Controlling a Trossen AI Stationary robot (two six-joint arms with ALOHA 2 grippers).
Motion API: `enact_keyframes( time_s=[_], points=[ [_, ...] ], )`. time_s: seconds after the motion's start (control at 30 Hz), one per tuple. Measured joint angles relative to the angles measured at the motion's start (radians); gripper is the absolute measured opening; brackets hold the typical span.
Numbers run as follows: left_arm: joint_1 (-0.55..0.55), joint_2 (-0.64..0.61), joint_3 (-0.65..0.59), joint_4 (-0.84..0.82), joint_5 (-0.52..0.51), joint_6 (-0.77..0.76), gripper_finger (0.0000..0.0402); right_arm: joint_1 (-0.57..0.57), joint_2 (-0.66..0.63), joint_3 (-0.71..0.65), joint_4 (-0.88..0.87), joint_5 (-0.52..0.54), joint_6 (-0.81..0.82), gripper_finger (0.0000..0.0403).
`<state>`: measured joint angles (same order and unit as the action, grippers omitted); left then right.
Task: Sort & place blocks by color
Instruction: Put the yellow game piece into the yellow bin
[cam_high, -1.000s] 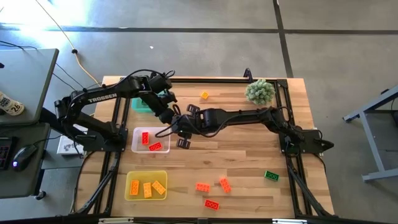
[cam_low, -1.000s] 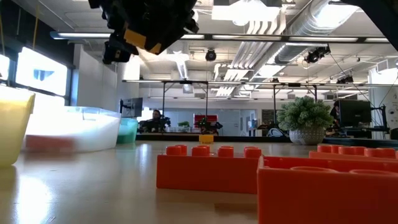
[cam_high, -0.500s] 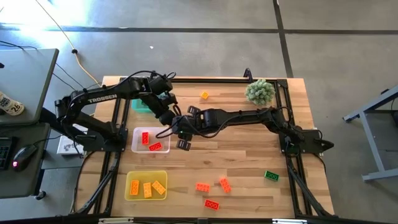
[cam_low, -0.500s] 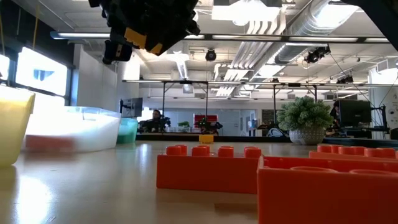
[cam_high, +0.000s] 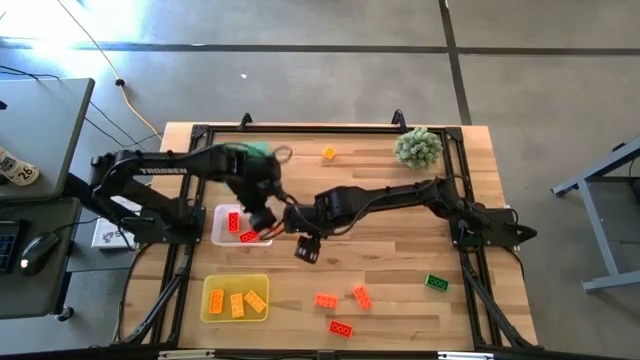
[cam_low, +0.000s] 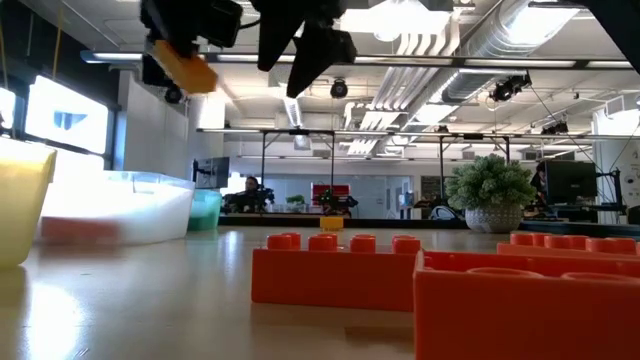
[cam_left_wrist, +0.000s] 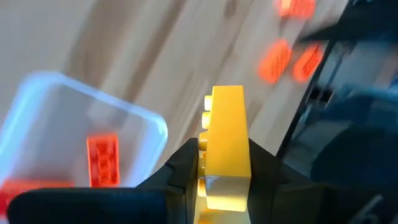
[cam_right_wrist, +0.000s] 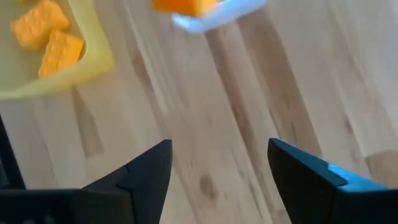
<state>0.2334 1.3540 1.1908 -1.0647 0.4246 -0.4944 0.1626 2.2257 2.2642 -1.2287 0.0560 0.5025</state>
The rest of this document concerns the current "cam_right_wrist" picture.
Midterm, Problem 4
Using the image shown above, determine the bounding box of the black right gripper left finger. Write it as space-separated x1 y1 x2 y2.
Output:
0 139 174 224

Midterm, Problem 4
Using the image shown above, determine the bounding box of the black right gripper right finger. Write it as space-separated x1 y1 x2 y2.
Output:
267 138 398 224

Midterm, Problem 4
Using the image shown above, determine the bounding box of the orange-yellow toy building block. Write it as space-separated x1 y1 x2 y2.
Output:
11 0 70 52
37 30 85 78

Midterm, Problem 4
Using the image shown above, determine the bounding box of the red toy building block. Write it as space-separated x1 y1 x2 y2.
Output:
150 0 218 17

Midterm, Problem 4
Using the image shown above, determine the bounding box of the yellow translucent plastic bin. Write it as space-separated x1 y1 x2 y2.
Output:
0 0 114 100

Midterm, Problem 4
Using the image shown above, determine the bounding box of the white translucent plastic bin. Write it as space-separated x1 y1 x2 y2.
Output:
170 0 268 34

